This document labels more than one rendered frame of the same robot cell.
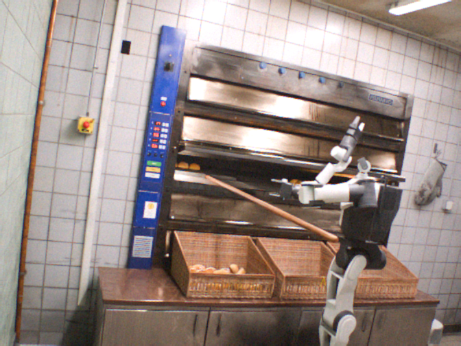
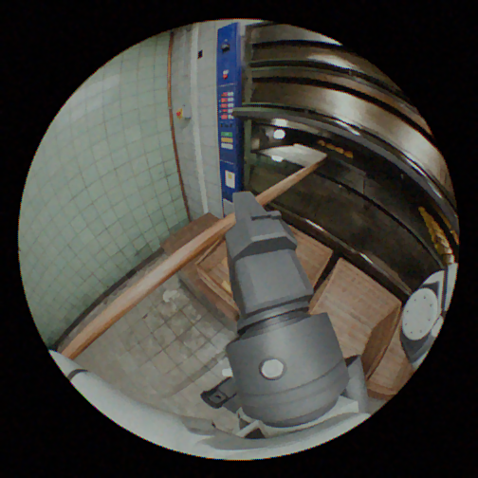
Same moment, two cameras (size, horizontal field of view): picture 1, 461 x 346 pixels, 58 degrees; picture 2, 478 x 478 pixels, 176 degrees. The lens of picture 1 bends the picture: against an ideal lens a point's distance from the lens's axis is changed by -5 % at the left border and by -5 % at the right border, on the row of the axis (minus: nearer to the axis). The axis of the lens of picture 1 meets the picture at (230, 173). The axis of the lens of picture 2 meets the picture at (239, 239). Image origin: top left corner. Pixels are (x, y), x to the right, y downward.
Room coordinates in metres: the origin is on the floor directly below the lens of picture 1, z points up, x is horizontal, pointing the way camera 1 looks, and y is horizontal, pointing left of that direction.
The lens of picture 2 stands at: (2.37, -0.38, 1.41)
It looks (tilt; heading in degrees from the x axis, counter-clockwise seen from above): 47 degrees down; 63
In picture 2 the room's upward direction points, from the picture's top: straight up
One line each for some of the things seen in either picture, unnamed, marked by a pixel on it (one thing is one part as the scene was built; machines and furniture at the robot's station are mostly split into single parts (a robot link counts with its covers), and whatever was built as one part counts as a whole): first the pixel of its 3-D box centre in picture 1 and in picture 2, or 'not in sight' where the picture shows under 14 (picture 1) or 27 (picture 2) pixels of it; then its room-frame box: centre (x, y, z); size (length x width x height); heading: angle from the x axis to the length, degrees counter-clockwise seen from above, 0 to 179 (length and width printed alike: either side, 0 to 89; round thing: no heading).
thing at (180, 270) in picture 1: (221, 263); (263, 266); (2.68, -0.03, 0.72); 0.56 x 0.49 x 0.28; 111
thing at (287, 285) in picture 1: (302, 267); (351, 327); (2.89, -0.60, 0.72); 0.56 x 0.49 x 0.28; 111
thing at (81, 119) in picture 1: (86, 124); (183, 112); (2.56, 0.91, 1.46); 0.10 x 0.07 x 0.10; 111
